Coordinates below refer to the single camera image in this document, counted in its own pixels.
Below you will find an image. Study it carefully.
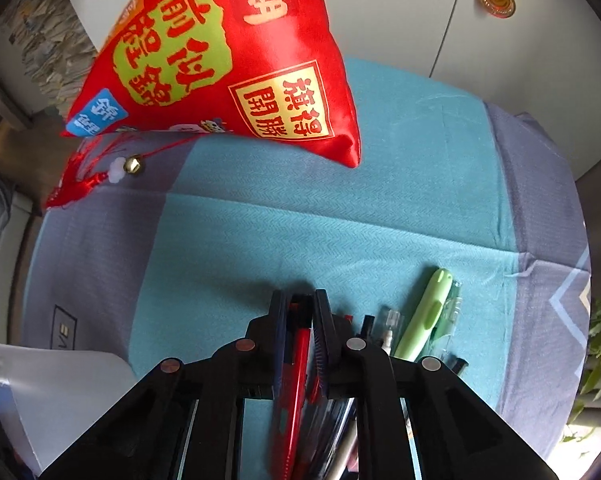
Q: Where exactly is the red tassel with bell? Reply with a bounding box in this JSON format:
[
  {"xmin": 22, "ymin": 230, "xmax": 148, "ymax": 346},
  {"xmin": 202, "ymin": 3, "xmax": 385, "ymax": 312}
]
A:
[{"xmin": 44, "ymin": 132, "xmax": 201, "ymax": 211}]

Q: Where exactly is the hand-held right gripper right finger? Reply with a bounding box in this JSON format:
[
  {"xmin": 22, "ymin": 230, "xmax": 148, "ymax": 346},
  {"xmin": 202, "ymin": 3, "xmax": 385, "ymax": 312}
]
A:
[{"xmin": 311, "ymin": 289, "xmax": 559, "ymax": 480}]

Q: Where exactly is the white paper sheet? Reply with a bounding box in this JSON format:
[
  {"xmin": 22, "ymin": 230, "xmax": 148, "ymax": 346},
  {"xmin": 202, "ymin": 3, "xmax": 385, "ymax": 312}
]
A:
[{"xmin": 0, "ymin": 342, "xmax": 138, "ymax": 473}]

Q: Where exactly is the tall stack of books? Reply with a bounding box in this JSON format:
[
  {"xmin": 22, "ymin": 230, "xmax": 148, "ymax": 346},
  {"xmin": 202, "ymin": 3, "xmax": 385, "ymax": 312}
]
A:
[{"xmin": 0, "ymin": 0, "xmax": 98, "ymax": 111}]

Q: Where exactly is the light green highlighter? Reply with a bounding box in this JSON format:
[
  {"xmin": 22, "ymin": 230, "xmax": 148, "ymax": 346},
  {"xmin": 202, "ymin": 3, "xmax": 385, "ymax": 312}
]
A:
[{"xmin": 393, "ymin": 267, "xmax": 454, "ymax": 361}]

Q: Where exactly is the white cabinet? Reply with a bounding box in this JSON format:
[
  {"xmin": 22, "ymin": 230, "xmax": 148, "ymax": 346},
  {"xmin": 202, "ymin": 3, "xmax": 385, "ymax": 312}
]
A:
[{"xmin": 321, "ymin": 0, "xmax": 601, "ymax": 176}]

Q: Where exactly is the white pen with clear cap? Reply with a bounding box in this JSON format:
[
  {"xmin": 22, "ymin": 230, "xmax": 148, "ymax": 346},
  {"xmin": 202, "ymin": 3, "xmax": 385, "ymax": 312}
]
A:
[{"xmin": 379, "ymin": 307, "xmax": 404, "ymax": 357}]

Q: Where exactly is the green transparent pen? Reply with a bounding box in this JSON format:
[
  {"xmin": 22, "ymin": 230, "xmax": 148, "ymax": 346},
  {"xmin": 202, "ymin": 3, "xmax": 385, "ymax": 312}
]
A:
[{"xmin": 431, "ymin": 280, "xmax": 464, "ymax": 361}]

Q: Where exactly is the red printed pillow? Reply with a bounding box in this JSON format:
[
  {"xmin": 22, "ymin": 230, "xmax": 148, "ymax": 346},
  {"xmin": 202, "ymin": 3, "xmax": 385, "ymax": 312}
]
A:
[{"xmin": 60, "ymin": 0, "xmax": 362, "ymax": 168}]

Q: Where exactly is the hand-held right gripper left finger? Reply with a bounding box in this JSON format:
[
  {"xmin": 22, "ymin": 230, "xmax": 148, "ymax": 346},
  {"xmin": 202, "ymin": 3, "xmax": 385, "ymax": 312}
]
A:
[{"xmin": 40, "ymin": 289, "xmax": 288, "ymax": 480}]

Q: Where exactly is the red black marker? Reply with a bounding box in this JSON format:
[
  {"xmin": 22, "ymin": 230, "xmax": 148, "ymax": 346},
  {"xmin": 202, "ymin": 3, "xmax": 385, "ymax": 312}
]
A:
[{"xmin": 270, "ymin": 295, "xmax": 314, "ymax": 480}]

